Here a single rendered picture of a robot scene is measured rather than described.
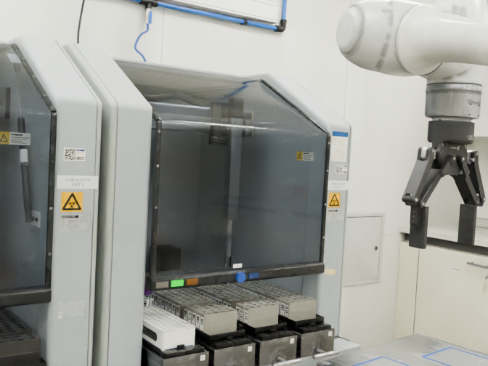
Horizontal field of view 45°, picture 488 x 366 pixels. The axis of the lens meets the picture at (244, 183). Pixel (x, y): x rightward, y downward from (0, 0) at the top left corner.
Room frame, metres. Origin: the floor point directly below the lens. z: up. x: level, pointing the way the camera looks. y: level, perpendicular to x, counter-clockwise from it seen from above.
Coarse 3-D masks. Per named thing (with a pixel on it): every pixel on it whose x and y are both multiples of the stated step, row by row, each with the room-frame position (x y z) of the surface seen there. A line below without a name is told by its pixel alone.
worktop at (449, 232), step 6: (402, 228) 3.78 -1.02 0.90; (408, 228) 3.78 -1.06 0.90; (432, 228) 3.85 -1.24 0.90; (438, 228) 3.86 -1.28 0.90; (444, 228) 3.88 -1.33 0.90; (450, 228) 3.90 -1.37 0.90; (456, 228) 3.92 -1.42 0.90; (480, 228) 4.00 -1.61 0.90; (432, 234) 3.59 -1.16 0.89; (438, 234) 3.56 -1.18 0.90; (444, 234) 3.57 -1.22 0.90; (450, 234) 3.58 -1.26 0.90; (456, 234) 3.60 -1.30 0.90; (480, 234) 3.66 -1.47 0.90; (486, 234) 3.68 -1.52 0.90; (450, 240) 3.49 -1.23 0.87; (456, 240) 3.46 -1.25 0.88; (480, 240) 3.35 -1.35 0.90; (486, 240) 3.36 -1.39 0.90; (486, 246) 3.30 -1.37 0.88
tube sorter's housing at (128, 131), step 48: (96, 48) 1.75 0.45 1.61; (288, 96) 2.04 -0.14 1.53; (144, 144) 1.51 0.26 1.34; (144, 192) 1.51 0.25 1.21; (144, 240) 1.51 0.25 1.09; (336, 240) 1.92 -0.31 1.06; (96, 288) 1.49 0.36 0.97; (144, 288) 1.52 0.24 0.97; (288, 288) 2.00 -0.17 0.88; (336, 288) 1.93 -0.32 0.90; (96, 336) 1.48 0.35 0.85; (336, 336) 1.95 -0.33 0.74
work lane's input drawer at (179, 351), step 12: (144, 348) 1.54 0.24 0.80; (156, 348) 1.51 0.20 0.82; (180, 348) 1.51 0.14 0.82; (192, 348) 1.52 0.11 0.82; (144, 360) 1.54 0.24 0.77; (156, 360) 1.48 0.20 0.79; (168, 360) 1.46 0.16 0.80; (180, 360) 1.48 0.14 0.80; (192, 360) 1.50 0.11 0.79; (204, 360) 1.53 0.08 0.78
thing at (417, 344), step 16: (416, 336) 1.72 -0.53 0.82; (352, 352) 1.54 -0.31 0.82; (368, 352) 1.55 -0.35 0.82; (384, 352) 1.56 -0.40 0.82; (400, 352) 1.56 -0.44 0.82; (416, 352) 1.57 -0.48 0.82; (432, 352) 1.58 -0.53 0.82; (448, 352) 1.58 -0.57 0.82; (464, 352) 1.59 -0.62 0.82; (480, 352) 1.60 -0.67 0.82
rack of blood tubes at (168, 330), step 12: (144, 312) 1.66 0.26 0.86; (156, 312) 1.68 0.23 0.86; (168, 312) 1.67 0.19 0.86; (144, 324) 1.58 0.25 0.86; (156, 324) 1.55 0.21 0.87; (168, 324) 1.58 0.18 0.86; (180, 324) 1.57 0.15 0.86; (144, 336) 1.58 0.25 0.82; (156, 336) 1.63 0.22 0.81; (168, 336) 1.50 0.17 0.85; (180, 336) 1.52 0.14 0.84; (192, 336) 1.55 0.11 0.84; (168, 348) 1.50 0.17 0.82
